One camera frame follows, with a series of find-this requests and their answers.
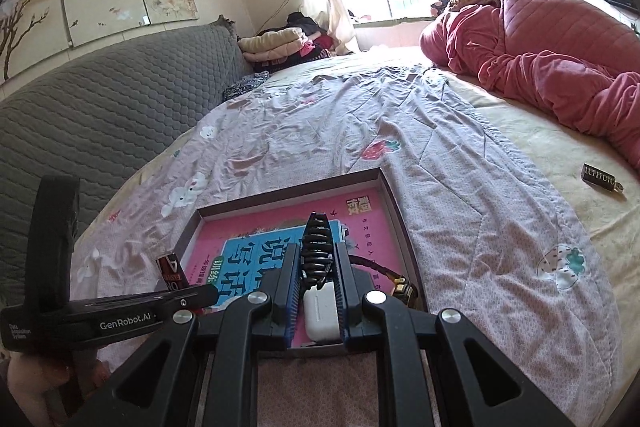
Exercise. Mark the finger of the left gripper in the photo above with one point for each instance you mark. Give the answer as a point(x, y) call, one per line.
point(192, 298)

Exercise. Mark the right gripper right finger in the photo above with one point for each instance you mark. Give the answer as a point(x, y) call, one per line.
point(436, 369)

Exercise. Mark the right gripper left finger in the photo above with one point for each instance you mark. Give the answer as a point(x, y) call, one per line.
point(202, 369)

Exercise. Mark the red and black lighter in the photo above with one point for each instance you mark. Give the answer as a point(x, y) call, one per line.
point(171, 272)

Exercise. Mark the black and yellow wristwatch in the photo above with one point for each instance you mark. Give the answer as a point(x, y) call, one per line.
point(404, 290)

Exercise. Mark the white earbuds case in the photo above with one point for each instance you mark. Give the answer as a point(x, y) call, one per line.
point(321, 317)

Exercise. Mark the black hair claw clip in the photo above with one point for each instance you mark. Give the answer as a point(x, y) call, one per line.
point(316, 255)

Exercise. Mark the person's left hand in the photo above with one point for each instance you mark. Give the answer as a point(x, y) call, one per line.
point(30, 380)

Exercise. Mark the pink and blue book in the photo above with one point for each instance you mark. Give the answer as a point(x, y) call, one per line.
point(232, 249)

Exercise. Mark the pink patterned bed sheet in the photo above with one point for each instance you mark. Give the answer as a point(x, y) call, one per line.
point(492, 236)

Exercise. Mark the grey quilted headboard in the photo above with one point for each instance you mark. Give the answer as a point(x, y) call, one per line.
point(101, 118)

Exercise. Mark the grey cardboard box tray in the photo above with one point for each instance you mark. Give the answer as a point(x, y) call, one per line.
point(301, 345)

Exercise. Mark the yellow blanket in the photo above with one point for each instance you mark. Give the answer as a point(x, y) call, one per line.
point(610, 219)

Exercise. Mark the folded clothes pile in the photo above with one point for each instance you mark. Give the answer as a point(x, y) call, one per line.
point(300, 40)

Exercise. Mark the pink quilted duvet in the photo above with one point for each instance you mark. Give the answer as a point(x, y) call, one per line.
point(564, 57)

